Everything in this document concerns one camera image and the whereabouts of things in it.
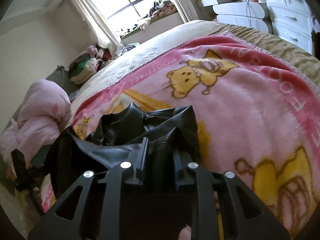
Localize beige bed sheet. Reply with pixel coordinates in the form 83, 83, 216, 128
71, 20, 319, 113

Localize white drawer cabinet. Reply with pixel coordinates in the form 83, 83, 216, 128
266, 0, 314, 55

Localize white rounded dressing table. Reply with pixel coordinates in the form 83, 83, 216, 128
197, 0, 273, 34

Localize folded clothes pile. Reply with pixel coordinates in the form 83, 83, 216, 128
68, 45, 112, 85

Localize pink cartoon bear blanket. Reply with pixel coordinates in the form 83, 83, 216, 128
39, 31, 320, 233

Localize white window curtain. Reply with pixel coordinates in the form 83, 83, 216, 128
71, 0, 124, 58

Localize black leather jacket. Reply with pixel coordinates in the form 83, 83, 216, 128
44, 103, 201, 198

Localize operator thumb right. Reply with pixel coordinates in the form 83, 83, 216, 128
178, 225, 191, 240

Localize clothes on window sill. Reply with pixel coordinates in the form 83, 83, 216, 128
117, 0, 178, 32

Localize pink quilted duvet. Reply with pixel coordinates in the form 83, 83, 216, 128
1, 79, 71, 167

